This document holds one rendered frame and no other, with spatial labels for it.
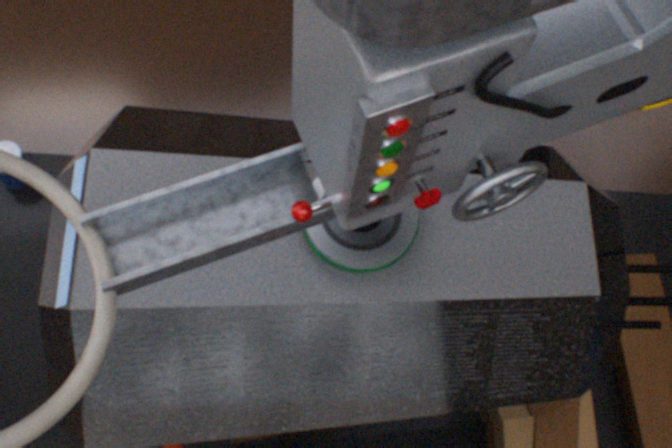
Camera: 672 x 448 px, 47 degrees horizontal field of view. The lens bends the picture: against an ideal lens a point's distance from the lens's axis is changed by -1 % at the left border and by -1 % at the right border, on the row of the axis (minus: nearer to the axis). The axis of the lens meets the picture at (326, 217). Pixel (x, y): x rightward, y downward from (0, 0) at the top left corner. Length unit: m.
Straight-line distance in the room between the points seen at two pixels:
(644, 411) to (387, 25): 1.74
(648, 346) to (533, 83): 1.45
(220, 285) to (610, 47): 0.79
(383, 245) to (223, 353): 0.36
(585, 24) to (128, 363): 0.99
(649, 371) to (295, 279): 1.22
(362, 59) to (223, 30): 1.91
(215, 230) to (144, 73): 1.47
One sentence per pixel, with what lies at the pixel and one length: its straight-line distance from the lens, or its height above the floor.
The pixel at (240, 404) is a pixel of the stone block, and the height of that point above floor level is 0.65.
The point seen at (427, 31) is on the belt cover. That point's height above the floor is 1.58.
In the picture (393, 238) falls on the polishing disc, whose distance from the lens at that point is 1.43.
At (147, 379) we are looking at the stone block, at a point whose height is 0.69.
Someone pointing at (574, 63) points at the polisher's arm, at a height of 1.37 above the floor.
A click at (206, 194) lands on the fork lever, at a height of 1.06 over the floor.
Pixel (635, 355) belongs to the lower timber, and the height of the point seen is 0.09.
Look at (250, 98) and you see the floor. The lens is 2.55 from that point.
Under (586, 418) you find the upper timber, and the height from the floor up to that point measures 0.21.
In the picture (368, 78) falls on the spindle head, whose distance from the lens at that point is 0.80.
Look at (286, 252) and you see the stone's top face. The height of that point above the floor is 0.80.
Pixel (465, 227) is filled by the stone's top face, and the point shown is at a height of 0.80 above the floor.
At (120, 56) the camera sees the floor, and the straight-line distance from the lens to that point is 2.68.
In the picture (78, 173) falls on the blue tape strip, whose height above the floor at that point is 0.78.
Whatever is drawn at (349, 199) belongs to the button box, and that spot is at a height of 1.28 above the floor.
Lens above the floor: 2.19
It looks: 68 degrees down
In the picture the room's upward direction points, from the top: 7 degrees clockwise
